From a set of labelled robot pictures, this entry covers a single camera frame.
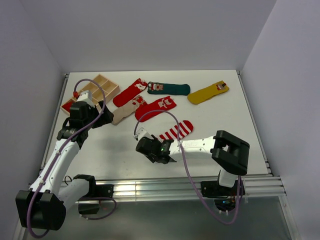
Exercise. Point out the red sock centre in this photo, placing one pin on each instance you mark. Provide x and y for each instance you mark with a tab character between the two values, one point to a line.
153	109

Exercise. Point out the red sock with santa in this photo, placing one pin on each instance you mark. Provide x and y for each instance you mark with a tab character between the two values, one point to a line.
67	106

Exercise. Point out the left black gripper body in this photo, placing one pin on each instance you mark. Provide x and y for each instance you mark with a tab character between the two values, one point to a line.
91	116

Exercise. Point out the red white striped sock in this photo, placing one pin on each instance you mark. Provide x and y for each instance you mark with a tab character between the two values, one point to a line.
181	130

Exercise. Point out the dark green sock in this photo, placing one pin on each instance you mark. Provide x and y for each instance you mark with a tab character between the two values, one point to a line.
158	88

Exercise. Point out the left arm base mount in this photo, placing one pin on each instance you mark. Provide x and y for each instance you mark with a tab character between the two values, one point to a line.
91	207

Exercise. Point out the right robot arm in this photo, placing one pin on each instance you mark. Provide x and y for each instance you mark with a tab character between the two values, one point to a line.
228	151

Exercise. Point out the yellow sock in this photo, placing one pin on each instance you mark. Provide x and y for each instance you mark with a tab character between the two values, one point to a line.
207	93

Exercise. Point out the aluminium front rail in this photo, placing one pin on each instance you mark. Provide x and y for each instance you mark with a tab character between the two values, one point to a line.
180	189

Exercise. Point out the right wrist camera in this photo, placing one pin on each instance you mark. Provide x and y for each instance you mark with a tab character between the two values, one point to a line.
140	133

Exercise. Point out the beige sock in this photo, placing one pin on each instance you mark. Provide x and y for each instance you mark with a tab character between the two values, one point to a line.
128	109

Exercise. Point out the wooden compartment tray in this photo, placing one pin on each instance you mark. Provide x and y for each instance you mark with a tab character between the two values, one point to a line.
110	89

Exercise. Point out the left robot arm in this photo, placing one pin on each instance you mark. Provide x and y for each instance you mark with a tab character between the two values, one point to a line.
44	205

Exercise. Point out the red sock upper left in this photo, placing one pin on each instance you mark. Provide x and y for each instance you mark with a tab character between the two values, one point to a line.
130	92

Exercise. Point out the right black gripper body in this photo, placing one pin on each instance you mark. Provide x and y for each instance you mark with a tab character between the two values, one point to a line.
152	159

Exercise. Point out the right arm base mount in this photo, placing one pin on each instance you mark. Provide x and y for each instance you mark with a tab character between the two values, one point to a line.
224	197

